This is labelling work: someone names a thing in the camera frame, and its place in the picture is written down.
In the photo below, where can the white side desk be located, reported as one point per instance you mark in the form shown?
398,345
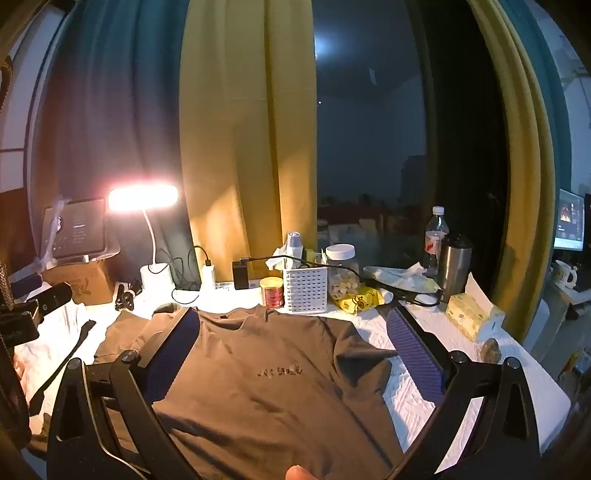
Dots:
554,318

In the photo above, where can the steel tumbler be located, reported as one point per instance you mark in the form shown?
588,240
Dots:
454,272

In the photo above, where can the brown t-shirt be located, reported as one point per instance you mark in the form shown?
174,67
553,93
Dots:
258,392

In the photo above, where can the lit computer monitor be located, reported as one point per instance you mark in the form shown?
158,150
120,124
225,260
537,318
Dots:
569,221

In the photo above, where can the yellow tissue box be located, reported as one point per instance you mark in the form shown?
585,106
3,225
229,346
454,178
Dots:
471,314

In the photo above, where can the dark window pane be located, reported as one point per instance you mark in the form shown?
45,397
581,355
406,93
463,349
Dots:
369,138

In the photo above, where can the clear jar white lid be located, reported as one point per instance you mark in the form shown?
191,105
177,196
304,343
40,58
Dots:
342,277

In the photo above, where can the small black clip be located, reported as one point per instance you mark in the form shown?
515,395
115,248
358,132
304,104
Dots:
125,297

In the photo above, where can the grey rock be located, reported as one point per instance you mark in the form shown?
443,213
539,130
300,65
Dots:
491,351

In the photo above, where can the black tablet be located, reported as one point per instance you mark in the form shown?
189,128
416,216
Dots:
78,228

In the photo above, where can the teal curtain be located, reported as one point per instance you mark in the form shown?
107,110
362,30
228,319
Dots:
556,115
106,115

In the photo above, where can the white desk lamp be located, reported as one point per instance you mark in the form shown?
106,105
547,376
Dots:
143,198

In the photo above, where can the white charger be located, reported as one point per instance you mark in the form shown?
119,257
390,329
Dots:
209,277

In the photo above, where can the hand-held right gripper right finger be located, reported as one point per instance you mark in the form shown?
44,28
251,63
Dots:
415,350

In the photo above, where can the yellow curtain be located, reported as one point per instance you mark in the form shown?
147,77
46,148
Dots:
244,138
521,161

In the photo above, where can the white power strip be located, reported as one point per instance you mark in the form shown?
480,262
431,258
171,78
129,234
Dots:
226,286

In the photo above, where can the clear water bottle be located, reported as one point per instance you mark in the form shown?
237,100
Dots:
436,235

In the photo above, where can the white printed mug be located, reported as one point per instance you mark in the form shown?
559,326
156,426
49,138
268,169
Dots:
564,274

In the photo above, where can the yellow snack bag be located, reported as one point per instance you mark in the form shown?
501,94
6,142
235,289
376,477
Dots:
358,302

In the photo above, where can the grey capped bottle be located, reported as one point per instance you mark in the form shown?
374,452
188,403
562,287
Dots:
294,244

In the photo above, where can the cardboard box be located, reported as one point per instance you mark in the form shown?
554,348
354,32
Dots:
81,281

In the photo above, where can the white crumpled tissue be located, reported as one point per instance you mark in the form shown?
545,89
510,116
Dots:
277,259

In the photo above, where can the white pillow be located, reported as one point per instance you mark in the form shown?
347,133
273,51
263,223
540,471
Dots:
46,341

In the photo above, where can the white perforated basket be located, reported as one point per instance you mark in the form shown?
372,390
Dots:
304,290

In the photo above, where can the red can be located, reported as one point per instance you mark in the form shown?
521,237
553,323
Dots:
271,295

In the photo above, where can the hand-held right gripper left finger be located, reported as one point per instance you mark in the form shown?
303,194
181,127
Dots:
178,341

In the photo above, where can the wet wipes pack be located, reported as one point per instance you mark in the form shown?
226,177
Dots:
401,279

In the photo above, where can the white tube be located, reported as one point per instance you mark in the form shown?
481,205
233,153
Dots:
385,296

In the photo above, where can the black power adapter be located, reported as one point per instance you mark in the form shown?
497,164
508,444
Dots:
240,276

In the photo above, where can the black eyeglasses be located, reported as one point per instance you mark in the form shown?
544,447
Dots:
422,300

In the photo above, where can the person's right hand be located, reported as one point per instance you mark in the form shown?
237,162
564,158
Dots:
301,474

